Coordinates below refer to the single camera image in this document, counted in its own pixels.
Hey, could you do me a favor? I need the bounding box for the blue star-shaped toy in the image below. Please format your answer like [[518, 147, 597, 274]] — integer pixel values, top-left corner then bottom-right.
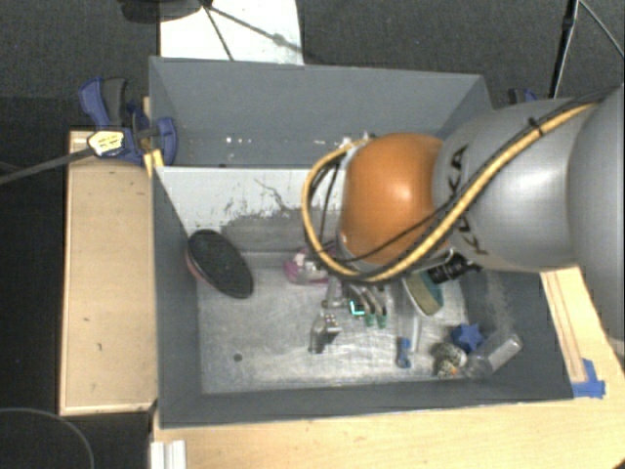
[[448, 322, 485, 355]]

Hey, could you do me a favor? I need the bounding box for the grey metal bin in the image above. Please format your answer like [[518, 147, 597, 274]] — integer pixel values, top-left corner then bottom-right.
[[147, 55, 575, 429]]

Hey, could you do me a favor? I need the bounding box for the clear plastic bottle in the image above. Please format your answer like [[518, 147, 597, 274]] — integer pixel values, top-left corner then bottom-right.
[[462, 332, 524, 379]]

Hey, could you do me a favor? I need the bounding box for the pink and clear plastic item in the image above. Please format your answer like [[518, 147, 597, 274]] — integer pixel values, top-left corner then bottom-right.
[[283, 246, 334, 285]]

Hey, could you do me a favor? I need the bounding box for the pale wood board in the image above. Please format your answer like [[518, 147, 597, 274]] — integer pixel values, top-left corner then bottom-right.
[[58, 129, 160, 417]]

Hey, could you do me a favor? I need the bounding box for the black oval pad pink rim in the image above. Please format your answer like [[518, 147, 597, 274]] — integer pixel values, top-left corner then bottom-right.
[[185, 228, 256, 300]]

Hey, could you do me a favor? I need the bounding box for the teal and tan round disc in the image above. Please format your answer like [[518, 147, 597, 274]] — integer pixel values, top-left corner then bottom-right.
[[408, 271, 446, 317]]

